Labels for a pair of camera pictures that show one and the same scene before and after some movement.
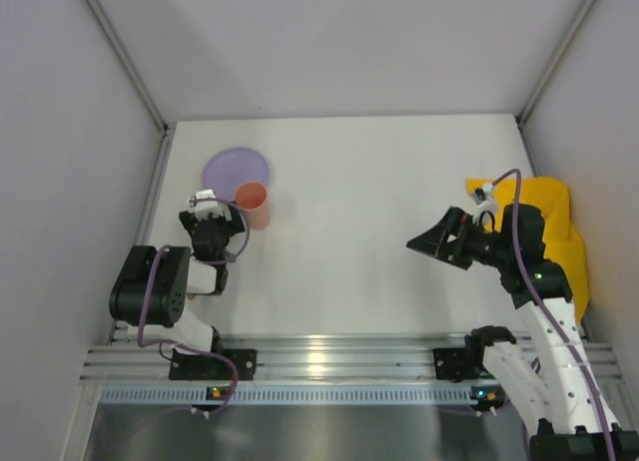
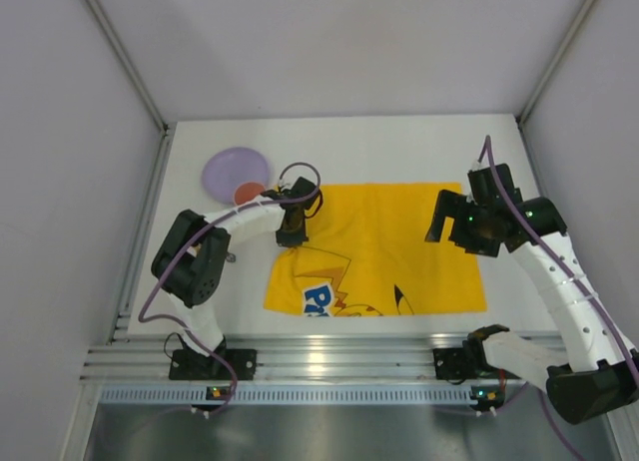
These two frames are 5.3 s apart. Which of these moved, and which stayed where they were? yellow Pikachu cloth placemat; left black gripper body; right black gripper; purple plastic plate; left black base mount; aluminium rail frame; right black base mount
Moved: left black gripper body; right black gripper; yellow Pikachu cloth placemat
Stayed: purple plastic plate; left black base mount; right black base mount; aluminium rail frame
